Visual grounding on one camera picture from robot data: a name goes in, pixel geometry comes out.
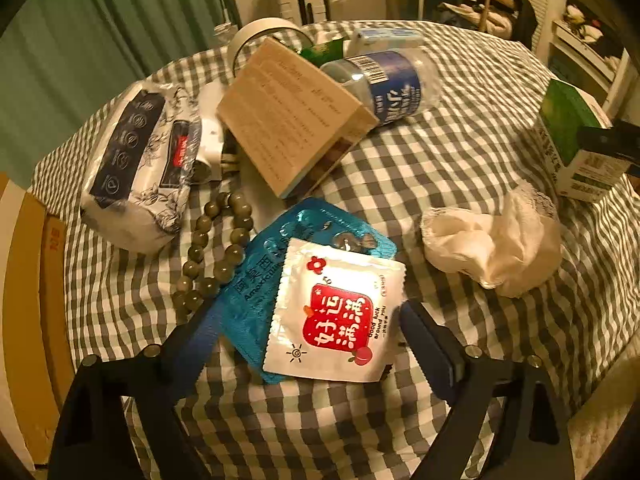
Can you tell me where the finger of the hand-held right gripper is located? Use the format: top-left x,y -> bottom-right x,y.
575,120 -> 640,171

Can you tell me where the brown cardboard box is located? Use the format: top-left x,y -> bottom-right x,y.
0,180 -> 61,466

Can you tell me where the white power adapter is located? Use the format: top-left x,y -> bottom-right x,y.
192,82 -> 241,183

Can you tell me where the white shelf unit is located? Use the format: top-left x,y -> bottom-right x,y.
547,0 -> 633,116

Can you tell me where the wooden chair with clothes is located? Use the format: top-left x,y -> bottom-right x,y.
435,0 -> 538,51

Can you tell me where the clear plastic bottle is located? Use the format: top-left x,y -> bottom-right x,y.
214,22 -> 242,48

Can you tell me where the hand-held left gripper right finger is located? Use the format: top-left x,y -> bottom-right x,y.
397,297 -> 576,480

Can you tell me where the green bead bracelet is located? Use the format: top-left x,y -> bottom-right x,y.
170,191 -> 256,318

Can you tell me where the green and white carton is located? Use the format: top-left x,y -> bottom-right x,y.
532,79 -> 633,203

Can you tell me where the beige cardboard box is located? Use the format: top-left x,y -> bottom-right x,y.
216,36 -> 381,200

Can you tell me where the white and blue pack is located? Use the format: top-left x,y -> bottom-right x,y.
345,27 -> 426,53

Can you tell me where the white sachet with red label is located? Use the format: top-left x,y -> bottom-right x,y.
262,237 -> 407,383

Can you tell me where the green sachet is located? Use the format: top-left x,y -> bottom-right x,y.
300,39 -> 346,67

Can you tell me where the white tape roll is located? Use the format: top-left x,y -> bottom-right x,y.
227,17 -> 313,78

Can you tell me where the crumpled white tissue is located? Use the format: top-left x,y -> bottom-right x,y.
420,180 -> 563,298

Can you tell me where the white suitcase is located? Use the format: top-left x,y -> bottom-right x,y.
270,0 -> 328,26

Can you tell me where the plastic bottle with blue label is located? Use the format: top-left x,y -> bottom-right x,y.
320,47 -> 443,128

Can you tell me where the blue blister pack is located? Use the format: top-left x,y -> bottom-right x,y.
220,196 -> 398,386

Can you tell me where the floral print tissue pack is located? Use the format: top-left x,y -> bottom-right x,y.
80,82 -> 203,256

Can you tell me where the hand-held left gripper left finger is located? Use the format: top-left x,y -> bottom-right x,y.
47,297 -> 231,480

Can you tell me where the green curtain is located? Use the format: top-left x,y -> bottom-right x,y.
0,0 -> 241,191

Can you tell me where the checked cloth covered desktop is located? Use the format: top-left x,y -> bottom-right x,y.
30,20 -> 640,480

